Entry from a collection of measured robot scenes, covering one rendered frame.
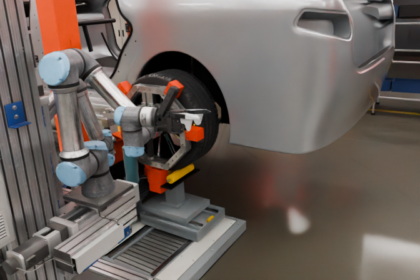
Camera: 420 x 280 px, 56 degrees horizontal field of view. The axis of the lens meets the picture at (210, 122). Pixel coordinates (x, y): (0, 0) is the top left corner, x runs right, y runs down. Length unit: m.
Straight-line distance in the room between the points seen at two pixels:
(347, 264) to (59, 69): 2.07
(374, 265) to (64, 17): 2.41
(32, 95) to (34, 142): 0.19
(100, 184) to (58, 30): 1.06
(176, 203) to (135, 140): 1.42
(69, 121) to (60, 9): 1.06
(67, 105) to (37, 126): 0.23
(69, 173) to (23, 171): 0.20
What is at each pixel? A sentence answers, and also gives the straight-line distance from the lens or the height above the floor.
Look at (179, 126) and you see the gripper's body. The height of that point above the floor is 1.20.
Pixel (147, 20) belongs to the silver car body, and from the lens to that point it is 2.70.
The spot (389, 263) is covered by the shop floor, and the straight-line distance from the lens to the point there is 2.87.
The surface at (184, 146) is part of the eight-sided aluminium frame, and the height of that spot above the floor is 0.77.
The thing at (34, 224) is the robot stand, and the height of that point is 0.75.
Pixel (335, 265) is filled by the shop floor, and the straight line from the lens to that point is 2.76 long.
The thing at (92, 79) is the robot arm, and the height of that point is 1.34.
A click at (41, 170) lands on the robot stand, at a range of 1.83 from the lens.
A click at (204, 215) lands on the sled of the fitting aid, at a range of 2.91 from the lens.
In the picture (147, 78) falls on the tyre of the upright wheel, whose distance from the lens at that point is 2.59.
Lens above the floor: 1.64
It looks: 18 degrees down
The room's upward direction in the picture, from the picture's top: 2 degrees counter-clockwise
